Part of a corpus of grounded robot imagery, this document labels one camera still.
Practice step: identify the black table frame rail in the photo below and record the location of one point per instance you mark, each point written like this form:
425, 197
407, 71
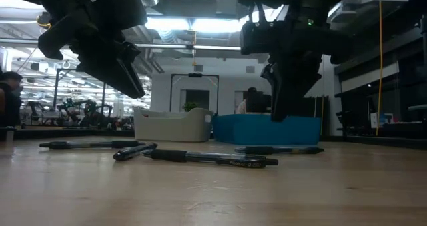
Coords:
383, 142
66, 133

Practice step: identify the green potted plant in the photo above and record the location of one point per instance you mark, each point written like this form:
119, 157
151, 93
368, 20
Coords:
190, 106

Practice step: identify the long ceiling light tube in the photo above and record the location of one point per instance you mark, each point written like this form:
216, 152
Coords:
166, 46

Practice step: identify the black storage rack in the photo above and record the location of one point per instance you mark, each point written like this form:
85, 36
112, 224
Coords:
353, 116

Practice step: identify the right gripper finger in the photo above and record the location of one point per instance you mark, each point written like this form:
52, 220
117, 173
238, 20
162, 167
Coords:
269, 74
293, 79

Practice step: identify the black panel board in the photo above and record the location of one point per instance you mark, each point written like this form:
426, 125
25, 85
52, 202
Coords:
315, 107

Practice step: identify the person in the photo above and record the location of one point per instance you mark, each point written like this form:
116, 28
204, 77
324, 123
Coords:
251, 91
10, 99

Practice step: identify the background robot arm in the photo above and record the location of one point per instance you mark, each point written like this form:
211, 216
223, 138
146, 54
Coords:
90, 109

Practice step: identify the white plastic bin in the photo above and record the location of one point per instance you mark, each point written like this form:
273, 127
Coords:
173, 127

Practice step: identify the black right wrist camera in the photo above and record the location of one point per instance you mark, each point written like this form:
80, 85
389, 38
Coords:
260, 37

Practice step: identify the white rail bracket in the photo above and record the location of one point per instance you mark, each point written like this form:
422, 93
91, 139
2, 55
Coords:
10, 134

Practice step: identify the dark monitor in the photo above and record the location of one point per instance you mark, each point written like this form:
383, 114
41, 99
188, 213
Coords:
264, 102

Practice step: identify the ceiling dome sensor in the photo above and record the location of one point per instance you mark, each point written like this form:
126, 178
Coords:
41, 22

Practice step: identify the blue plastic bin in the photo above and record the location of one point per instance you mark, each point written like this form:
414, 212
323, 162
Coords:
247, 129

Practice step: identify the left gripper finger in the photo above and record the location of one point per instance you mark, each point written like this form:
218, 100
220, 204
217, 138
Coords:
63, 36
123, 11

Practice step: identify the black stand frame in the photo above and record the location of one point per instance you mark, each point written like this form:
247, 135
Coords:
57, 86
195, 75

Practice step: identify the black retractable pen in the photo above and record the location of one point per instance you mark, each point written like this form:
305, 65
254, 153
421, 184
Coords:
63, 145
130, 153
267, 150

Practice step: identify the white sign card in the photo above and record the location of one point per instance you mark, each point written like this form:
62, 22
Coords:
374, 120

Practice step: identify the black pen with Pilot print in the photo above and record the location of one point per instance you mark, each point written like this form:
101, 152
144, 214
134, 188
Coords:
207, 157

